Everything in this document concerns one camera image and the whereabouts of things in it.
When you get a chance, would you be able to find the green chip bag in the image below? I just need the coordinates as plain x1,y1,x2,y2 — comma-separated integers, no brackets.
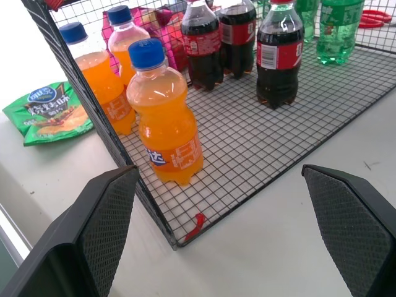
2,80,94,147

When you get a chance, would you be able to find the red scissors handle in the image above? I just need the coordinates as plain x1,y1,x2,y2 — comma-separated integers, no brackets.
358,9,393,29

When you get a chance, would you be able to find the red cable tie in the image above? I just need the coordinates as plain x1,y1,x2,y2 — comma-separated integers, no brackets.
184,212,206,242

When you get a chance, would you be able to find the pink snack bag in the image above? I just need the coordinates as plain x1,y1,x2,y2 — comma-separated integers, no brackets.
102,6,190,75

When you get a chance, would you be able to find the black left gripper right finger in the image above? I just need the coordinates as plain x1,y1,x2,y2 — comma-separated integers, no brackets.
301,164,396,297

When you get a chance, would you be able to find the green soda bottle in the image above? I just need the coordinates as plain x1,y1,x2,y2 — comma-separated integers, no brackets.
293,0,321,43
315,0,366,66

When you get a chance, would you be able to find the cola bottle red label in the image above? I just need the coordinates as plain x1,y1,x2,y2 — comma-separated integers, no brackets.
256,0,305,110
180,0,224,91
218,0,257,79

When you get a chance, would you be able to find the black wire mesh basket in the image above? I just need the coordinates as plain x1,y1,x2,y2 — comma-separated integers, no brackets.
20,0,396,251

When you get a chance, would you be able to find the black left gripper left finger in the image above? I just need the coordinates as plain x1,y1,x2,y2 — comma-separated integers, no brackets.
0,165,139,297

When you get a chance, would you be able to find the orange soda bottle blue cap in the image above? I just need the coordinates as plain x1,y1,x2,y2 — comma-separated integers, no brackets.
126,39,204,186
58,22,137,136
106,5,152,87

